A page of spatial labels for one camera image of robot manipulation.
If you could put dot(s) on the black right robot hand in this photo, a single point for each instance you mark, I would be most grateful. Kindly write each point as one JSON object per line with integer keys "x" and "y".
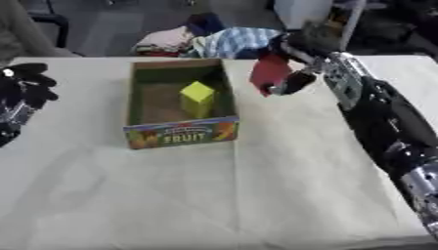
{"x": 302, "y": 42}

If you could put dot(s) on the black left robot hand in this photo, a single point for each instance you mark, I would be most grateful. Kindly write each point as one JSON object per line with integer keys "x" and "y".
{"x": 26, "y": 86}

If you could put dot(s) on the red block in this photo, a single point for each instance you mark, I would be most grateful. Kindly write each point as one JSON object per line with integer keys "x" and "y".
{"x": 270, "y": 72}

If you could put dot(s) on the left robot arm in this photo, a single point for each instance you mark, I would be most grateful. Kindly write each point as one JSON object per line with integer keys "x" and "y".
{"x": 10, "y": 118}

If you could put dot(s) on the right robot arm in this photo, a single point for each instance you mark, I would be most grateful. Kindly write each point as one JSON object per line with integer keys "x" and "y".
{"x": 388, "y": 123}

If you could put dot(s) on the cardboard box with green inside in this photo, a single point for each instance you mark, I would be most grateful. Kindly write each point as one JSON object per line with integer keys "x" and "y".
{"x": 171, "y": 132}

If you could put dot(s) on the white cabinet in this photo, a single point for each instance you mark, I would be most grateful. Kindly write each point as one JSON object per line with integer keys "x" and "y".
{"x": 311, "y": 16}

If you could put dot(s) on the person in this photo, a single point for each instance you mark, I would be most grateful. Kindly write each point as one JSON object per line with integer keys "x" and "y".
{"x": 20, "y": 31}

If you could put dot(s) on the blue striped cloth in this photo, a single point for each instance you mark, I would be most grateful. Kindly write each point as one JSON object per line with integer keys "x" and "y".
{"x": 236, "y": 41}

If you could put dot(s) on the black chair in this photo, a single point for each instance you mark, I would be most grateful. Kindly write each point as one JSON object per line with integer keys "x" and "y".
{"x": 56, "y": 26}

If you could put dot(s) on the dark blue cloth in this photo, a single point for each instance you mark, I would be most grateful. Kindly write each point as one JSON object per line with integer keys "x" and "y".
{"x": 204, "y": 23}

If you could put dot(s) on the yellow-green block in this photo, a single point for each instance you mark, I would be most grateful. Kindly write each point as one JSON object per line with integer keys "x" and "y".
{"x": 197, "y": 97}

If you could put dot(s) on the white and red cloth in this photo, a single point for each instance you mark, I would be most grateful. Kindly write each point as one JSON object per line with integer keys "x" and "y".
{"x": 165, "y": 42}

